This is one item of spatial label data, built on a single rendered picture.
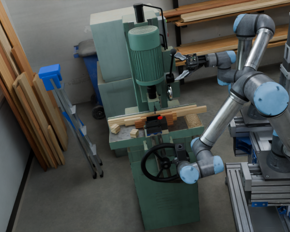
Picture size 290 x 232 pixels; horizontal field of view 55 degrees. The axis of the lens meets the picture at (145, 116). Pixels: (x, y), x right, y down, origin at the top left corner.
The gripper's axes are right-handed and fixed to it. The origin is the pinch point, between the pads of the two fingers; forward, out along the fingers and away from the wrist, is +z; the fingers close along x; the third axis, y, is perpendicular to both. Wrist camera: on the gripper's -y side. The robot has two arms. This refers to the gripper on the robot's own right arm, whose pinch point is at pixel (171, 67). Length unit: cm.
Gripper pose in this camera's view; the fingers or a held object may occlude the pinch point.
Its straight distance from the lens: 161.9
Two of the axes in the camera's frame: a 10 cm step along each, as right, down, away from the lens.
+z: -9.9, 1.6, 0.0
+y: -0.3, -2.0, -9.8
